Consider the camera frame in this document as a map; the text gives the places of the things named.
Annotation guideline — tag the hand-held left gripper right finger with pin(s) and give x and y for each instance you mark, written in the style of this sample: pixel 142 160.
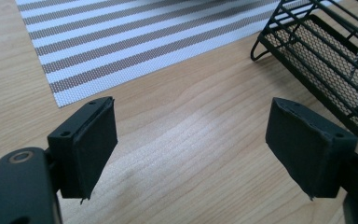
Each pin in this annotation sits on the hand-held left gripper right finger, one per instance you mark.
pixel 304 146

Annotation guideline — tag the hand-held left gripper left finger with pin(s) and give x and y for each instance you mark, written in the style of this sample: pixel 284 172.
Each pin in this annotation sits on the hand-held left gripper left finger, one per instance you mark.
pixel 84 146

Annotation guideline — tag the striped woven placemat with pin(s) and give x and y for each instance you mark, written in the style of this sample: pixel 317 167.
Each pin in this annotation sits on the striped woven placemat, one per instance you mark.
pixel 130 40

